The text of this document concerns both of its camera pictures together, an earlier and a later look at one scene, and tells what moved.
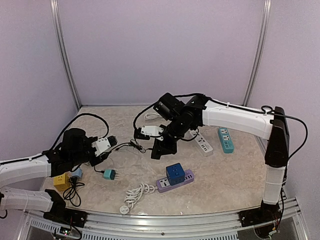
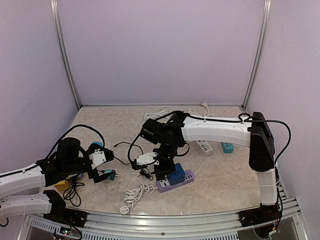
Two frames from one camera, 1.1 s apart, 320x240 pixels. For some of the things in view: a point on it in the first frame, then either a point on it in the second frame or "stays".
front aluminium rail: [288, 221] stays
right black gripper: [166, 149] to [167, 169]
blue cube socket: [175, 174] stays
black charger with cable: [133, 143] to [142, 172]
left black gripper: [102, 157] to [97, 178]
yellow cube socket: [62, 182] stays
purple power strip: [162, 186] stays
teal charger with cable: [108, 174] stays
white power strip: [202, 144] stays
